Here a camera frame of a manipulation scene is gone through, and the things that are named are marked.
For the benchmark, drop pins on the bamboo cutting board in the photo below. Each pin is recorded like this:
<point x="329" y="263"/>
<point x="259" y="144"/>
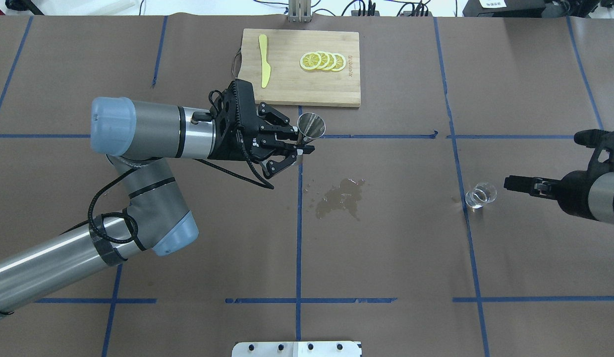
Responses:
<point x="289" y="83"/>

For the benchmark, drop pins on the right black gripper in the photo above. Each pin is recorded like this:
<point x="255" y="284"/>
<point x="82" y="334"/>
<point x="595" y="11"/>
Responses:
<point x="575" y="193"/>

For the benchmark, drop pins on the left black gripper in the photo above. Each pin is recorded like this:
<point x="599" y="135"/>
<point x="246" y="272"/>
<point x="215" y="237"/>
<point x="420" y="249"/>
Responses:
<point x="231" y="147"/>

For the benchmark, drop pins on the steel jigger measuring cup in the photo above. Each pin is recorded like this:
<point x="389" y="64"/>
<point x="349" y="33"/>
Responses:
<point x="310" y="127"/>

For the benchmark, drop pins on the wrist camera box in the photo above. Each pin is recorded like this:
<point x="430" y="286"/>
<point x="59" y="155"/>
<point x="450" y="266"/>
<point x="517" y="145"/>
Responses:
<point x="235" y="104"/>
<point x="602" y="141"/>

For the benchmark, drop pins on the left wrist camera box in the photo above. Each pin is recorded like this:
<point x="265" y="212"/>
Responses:
<point x="235" y="104"/>

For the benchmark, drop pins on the aluminium frame post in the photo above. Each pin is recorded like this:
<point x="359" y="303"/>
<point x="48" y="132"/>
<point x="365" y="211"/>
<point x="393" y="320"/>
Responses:
<point x="299" y="11"/>

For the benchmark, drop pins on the clear glass shaker cup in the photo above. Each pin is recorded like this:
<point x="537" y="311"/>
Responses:
<point x="480" y="195"/>

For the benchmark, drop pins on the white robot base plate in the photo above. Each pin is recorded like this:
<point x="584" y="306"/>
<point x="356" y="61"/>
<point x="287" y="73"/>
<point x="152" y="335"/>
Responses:
<point x="298" y="349"/>

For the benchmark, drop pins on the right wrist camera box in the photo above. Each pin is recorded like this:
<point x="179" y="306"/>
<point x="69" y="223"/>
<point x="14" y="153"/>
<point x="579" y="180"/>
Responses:
<point x="602" y="141"/>

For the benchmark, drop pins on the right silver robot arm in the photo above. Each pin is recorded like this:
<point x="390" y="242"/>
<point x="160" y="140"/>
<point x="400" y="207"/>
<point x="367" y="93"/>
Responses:
<point x="601" y="199"/>

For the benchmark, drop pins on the yellow plastic knife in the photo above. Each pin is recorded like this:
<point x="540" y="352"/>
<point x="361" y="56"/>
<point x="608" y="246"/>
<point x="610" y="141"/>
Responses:
<point x="265" y="65"/>

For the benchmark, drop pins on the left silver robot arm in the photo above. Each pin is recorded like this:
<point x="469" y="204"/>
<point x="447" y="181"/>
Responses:
<point x="143" y="207"/>

